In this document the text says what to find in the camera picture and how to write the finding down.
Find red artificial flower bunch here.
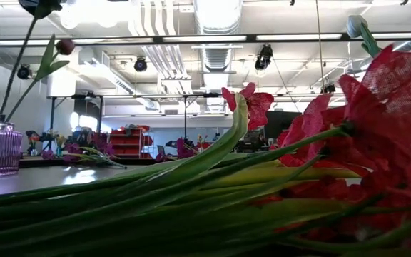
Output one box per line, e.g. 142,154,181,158
0,81,275,229
0,44,411,257

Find burgundy artificial tulip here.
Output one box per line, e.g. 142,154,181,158
4,34,76,123
0,0,63,116

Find white artificial tulip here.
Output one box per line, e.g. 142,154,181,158
346,14,383,59

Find large black computer monitor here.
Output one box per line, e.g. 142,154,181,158
265,110,302,141

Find red shelf cart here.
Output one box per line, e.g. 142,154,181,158
110,124,155,160

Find black overhead light bar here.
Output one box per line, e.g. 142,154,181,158
0,31,411,47

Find black background rig frame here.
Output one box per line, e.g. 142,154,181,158
48,91,221,142

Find silver ventilation duct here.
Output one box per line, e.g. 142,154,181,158
193,0,244,72

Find thin hanging cable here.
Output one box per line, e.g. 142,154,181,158
315,0,326,96

